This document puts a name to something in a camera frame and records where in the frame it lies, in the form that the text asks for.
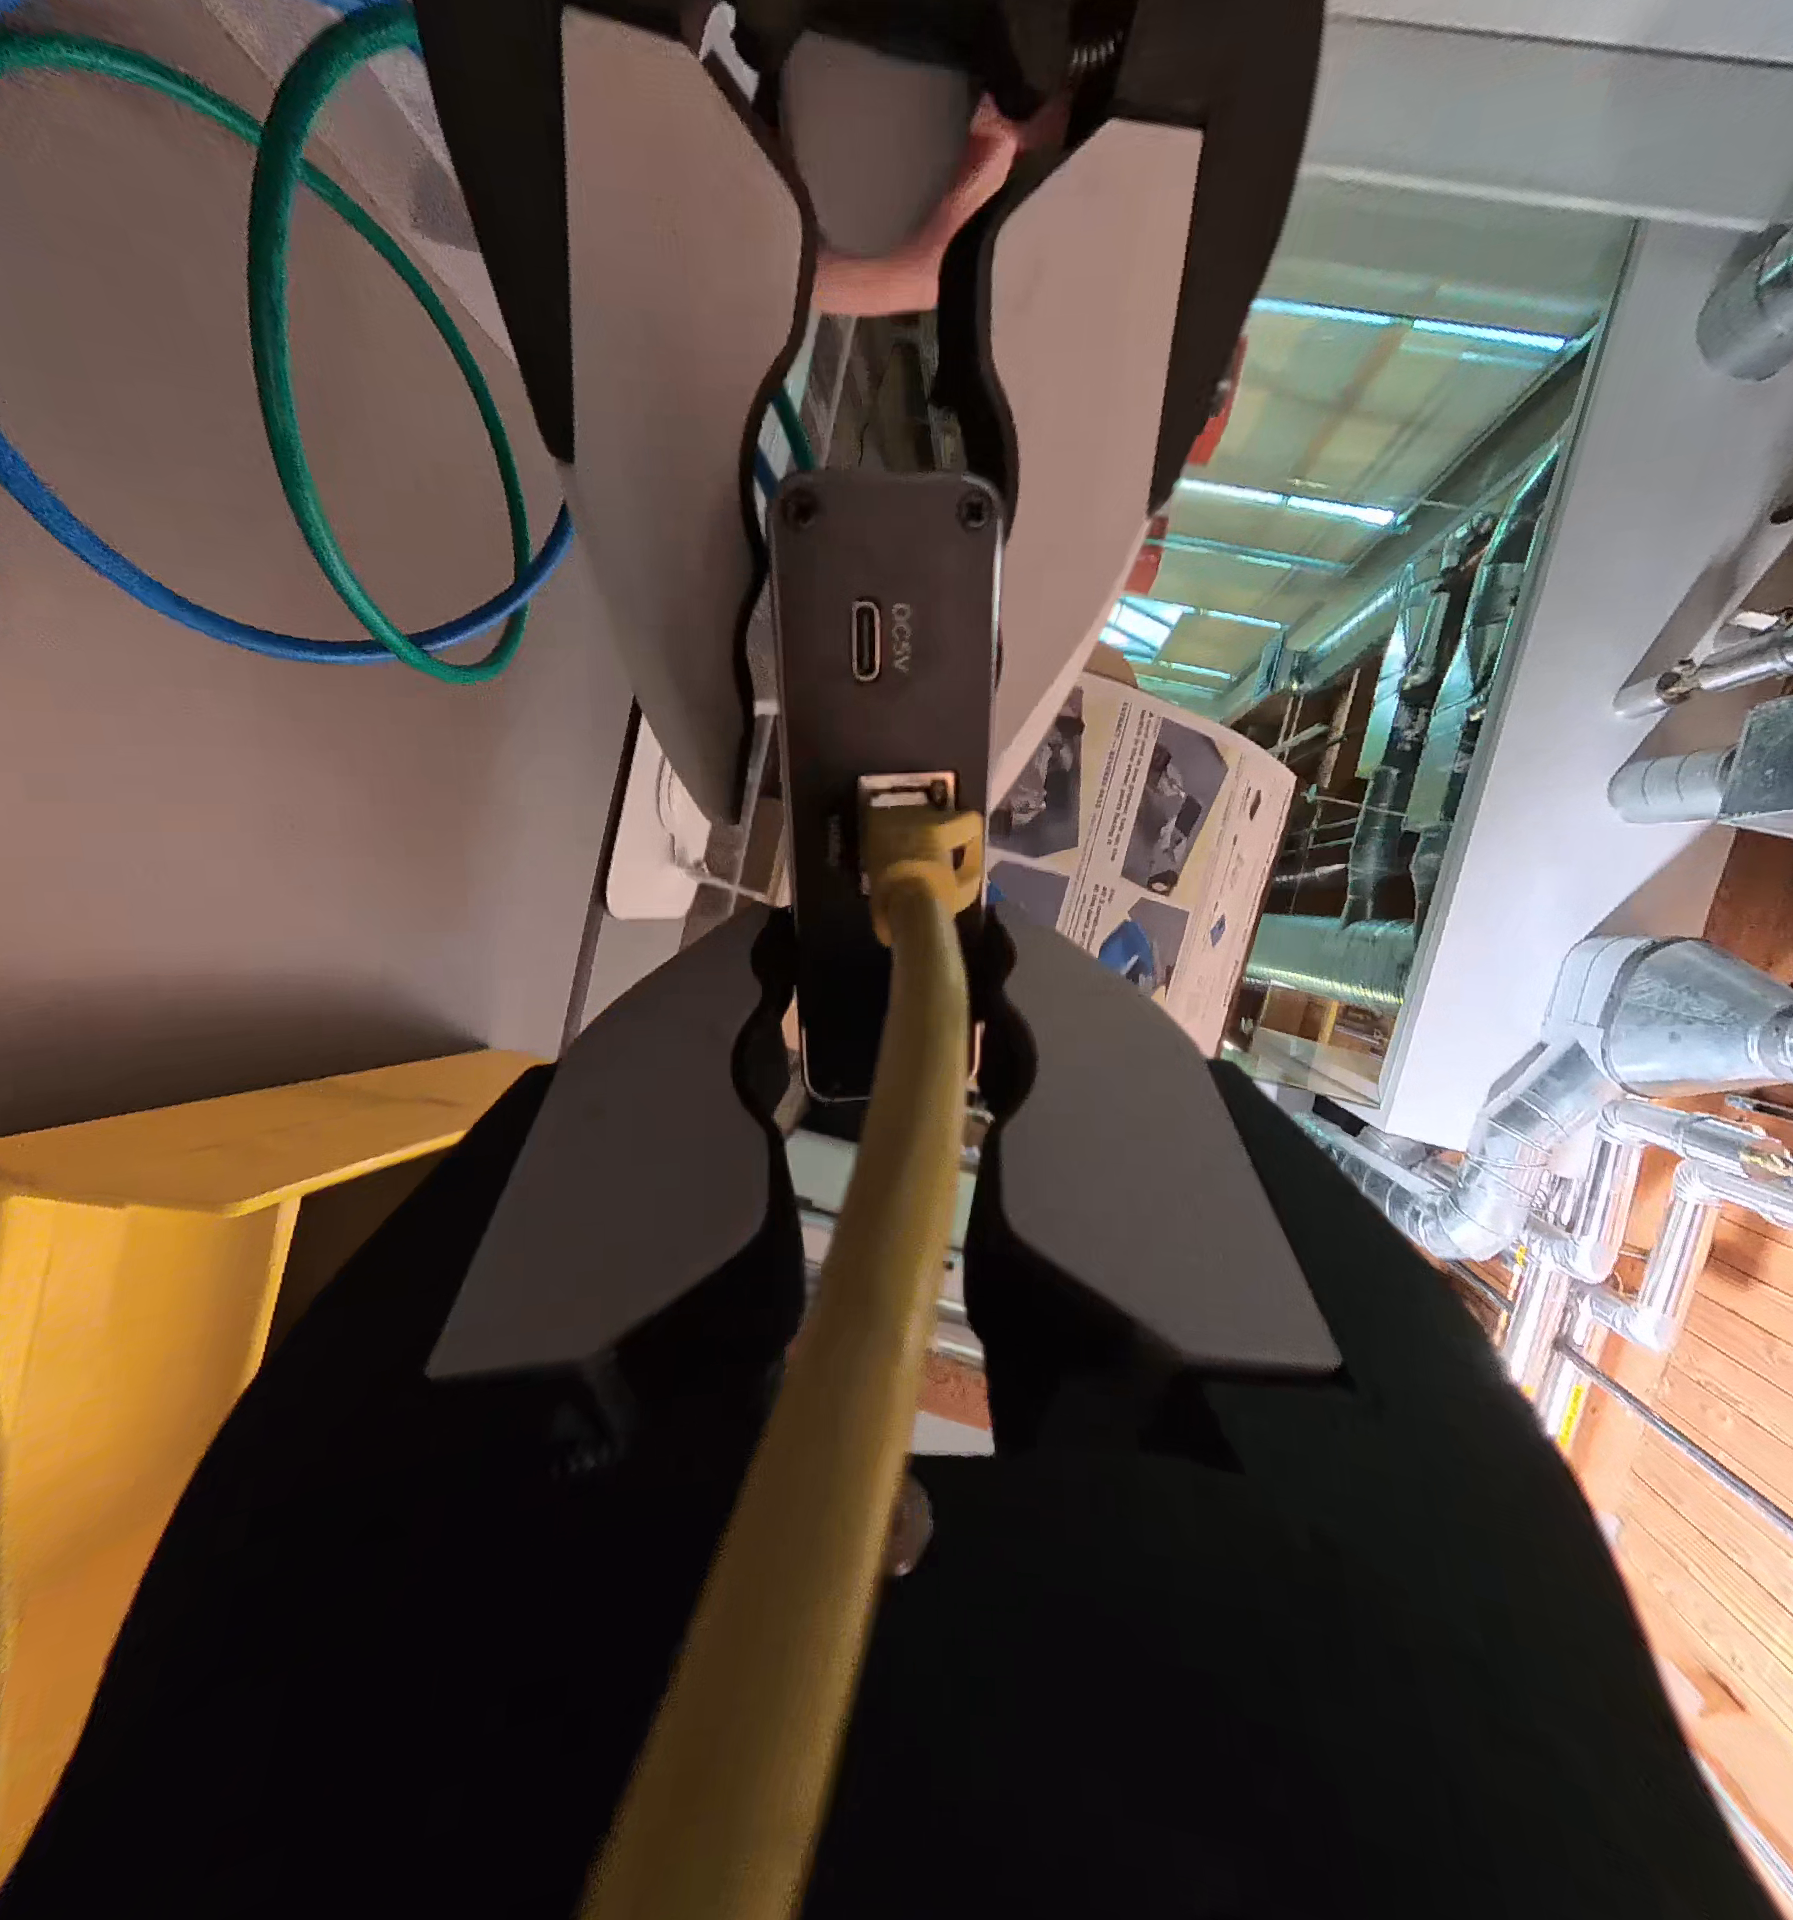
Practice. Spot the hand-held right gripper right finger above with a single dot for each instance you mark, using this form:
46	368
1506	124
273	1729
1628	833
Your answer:
1140	1202

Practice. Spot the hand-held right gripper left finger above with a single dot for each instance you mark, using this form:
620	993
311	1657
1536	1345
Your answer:
626	1185

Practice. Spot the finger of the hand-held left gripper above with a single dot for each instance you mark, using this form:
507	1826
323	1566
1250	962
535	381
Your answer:
660	381
1107	381

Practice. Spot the black network switch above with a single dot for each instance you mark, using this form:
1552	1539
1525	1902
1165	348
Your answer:
879	704

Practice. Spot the yellow plastic bin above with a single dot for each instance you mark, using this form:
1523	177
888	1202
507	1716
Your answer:
131	1301

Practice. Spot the person's left hand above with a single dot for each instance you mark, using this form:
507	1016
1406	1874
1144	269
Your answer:
873	289

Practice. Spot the white poster stand base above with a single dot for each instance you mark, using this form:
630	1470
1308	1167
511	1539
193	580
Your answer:
644	872

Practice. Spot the printed instruction poster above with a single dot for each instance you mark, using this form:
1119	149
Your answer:
1140	858

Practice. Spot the cluster of silver ducts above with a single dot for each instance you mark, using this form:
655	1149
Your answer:
1660	1018

